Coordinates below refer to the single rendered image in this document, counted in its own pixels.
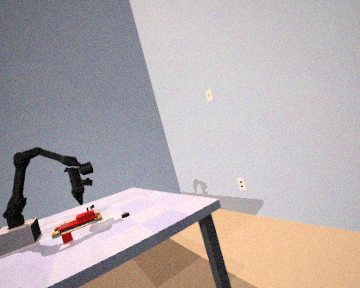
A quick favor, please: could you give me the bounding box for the beige flat slab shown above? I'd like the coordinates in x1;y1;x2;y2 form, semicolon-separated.
52;212;103;239

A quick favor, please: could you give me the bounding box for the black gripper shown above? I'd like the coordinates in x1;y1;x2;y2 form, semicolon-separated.
69;176;84;206

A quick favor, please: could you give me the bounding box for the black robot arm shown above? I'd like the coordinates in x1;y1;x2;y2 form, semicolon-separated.
2;147;93;230

